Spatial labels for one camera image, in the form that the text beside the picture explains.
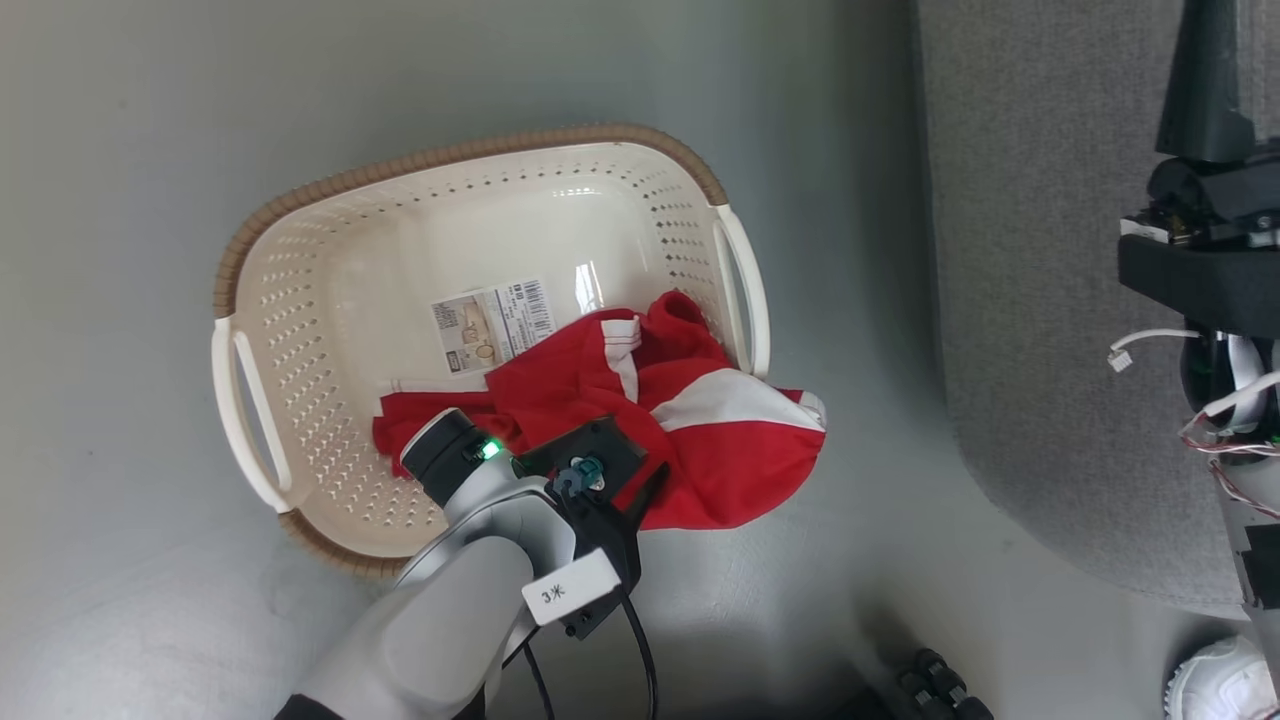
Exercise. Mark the white and grey left robot arm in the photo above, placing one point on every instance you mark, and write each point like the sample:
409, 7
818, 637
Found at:
440, 630

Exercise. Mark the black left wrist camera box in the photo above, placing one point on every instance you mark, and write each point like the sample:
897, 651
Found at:
600, 445

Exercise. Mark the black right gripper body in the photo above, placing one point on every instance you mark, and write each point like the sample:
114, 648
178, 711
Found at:
1215, 195

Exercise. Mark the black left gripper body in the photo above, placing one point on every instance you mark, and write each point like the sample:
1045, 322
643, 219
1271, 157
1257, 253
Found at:
640, 495

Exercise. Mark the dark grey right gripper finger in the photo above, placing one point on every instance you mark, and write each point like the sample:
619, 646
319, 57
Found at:
1205, 80

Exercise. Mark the red and white jersey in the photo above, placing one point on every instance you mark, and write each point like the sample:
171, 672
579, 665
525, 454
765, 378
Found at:
730, 470

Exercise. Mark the grey fabric couch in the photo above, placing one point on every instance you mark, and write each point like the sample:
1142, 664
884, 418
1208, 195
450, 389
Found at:
1030, 300

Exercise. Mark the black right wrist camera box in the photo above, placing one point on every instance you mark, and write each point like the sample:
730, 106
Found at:
1200, 285

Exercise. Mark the white robot base wheel cover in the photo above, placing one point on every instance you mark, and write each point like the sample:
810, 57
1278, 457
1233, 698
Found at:
1220, 685

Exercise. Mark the cream perforated plastic laundry basket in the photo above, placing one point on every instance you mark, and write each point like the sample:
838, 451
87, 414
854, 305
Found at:
400, 230

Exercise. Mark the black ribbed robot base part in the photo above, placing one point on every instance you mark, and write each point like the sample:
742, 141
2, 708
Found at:
945, 690

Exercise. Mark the paper barcode label sticker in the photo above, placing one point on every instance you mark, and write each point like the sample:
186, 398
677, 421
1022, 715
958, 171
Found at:
495, 325

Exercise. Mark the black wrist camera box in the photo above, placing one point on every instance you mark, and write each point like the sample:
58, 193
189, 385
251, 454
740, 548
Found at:
600, 445
1200, 285

